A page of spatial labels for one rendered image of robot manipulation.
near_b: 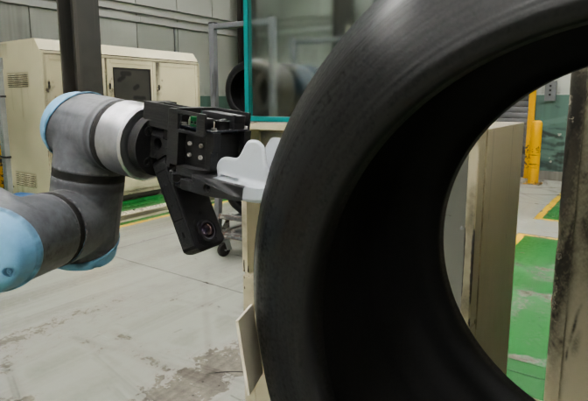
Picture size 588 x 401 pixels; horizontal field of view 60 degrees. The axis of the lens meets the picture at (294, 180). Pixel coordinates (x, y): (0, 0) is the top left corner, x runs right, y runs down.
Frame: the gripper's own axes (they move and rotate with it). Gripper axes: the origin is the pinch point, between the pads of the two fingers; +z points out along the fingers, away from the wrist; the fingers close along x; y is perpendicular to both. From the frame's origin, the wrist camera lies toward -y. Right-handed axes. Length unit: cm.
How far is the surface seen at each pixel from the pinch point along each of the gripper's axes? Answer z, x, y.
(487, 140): 4, 58, 3
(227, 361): -122, 141, -138
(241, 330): 4.0, -11.2, -7.7
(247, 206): -47, 52, -21
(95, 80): -467, 301, -26
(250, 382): 5.1, -10.9, -11.8
